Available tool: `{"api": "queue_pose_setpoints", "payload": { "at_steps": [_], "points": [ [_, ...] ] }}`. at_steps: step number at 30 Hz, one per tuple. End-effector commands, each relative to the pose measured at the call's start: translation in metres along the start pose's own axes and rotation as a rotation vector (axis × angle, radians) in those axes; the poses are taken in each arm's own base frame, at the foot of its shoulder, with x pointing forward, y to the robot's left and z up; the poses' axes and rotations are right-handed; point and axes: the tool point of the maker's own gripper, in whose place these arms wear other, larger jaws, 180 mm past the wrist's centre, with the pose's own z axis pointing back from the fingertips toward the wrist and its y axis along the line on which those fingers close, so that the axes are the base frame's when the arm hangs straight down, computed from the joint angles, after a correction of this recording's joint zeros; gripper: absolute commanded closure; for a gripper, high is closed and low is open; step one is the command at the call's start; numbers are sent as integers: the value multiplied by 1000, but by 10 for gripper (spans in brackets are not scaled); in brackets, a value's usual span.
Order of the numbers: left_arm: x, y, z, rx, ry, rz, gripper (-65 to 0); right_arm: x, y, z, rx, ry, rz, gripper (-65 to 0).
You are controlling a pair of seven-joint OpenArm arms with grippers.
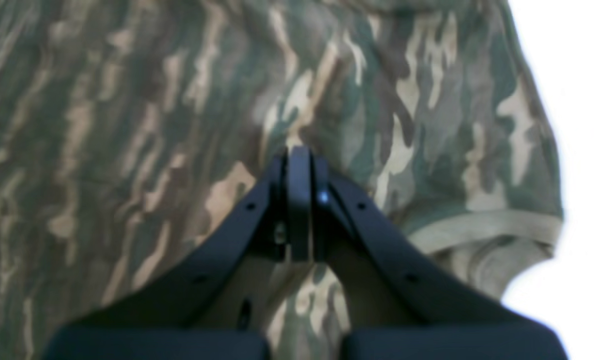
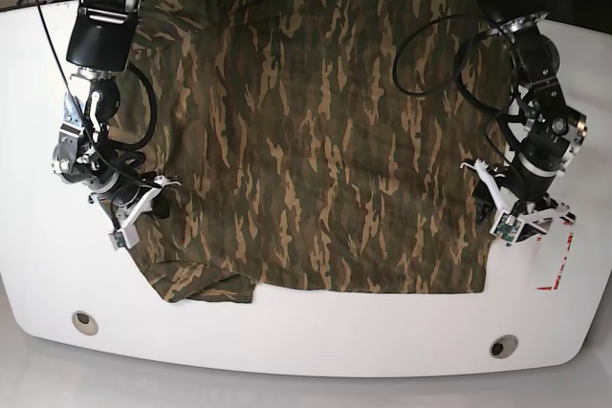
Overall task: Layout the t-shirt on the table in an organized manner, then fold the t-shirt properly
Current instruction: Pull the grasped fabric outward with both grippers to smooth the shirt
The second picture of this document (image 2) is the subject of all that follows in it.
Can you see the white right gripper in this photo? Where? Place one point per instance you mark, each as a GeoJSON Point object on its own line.
{"type": "Point", "coordinates": [152, 203]}

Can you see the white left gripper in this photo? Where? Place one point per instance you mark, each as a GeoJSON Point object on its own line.
{"type": "Point", "coordinates": [494, 197]}

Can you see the camouflage t-shirt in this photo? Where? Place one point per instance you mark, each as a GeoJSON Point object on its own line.
{"type": "Point", "coordinates": [318, 145]}

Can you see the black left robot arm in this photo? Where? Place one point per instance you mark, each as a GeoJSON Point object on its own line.
{"type": "Point", "coordinates": [544, 136]}

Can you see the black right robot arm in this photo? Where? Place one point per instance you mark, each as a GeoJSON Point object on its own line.
{"type": "Point", "coordinates": [85, 153]}

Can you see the red tape rectangle marking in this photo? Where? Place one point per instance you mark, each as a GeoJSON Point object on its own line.
{"type": "Point", "coordinates": [551, 254]}

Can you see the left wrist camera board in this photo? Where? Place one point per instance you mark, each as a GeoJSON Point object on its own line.
{"type": "Point", "coordinates": [507, 228]}

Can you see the right table cable grommet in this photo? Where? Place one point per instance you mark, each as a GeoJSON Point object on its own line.
{"type": "Point", "coordinates": [504, 346]}

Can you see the table cable grommet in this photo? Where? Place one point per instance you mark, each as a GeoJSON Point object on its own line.
{"type": "Point", "coordinates": [85, 323]}
{"type": "Point", "coordinates": [504, 346]}

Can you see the left table cable grommet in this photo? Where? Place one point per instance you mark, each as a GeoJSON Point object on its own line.
{"type": "Point", "coordinates": [85, 323]}

